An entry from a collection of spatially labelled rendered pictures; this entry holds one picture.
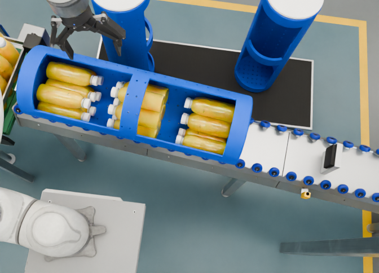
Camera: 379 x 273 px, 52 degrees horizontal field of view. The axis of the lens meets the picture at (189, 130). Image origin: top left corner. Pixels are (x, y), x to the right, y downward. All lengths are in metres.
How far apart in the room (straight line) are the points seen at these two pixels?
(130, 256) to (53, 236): 0.35
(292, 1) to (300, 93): 0.95
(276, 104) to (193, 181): 0.76
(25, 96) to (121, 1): 0.63
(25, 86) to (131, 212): 0.61
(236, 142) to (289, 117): 1.28
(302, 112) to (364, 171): 0.96
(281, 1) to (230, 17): 1.19
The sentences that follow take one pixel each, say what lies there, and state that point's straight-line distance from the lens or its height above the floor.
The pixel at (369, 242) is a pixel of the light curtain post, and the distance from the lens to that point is 1.62.
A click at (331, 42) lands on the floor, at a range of 3.24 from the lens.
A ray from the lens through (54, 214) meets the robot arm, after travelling 1.29.
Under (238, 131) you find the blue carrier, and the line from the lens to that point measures 1.45.
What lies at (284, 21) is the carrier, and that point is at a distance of 1.97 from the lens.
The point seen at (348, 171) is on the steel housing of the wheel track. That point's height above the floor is 0.93.
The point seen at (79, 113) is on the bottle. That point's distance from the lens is 1.63.
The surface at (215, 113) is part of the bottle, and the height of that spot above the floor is 1.13.
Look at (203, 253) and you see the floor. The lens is 2.60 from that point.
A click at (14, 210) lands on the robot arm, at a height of 1.33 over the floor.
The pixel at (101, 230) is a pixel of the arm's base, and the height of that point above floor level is 1.11.
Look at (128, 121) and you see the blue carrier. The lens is 1.48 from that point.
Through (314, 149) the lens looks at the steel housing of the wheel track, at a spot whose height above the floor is 0.93.
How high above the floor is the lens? 2.59
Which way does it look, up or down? 73 degrees down
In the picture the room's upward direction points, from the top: 12 degrees clockwise
